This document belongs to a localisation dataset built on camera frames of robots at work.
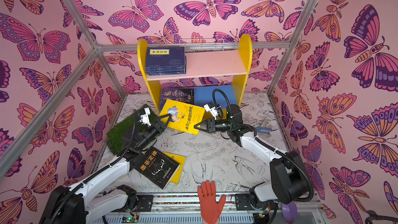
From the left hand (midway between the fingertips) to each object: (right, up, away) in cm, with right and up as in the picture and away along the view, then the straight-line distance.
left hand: (172, 115), depth 72 cm
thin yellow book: (+2, -26, +15) cm, 30 cm away
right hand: (+11, -5, -1) cm, 12 cm away
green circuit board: (-21, -49, 0) cm, 53 cm away
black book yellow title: (-9, -28, +9) cm, 31 cm away
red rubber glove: (+18, -44, +1) cm, 48 cm away
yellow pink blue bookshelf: (+26, +26, +44) cm, 57 cm away
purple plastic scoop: (+54, -44, -2) cm, 69 cm away
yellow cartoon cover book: (+5, -1, +2) cm, 6 cm away
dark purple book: (+4, +11, +23) cm, 25 cm away
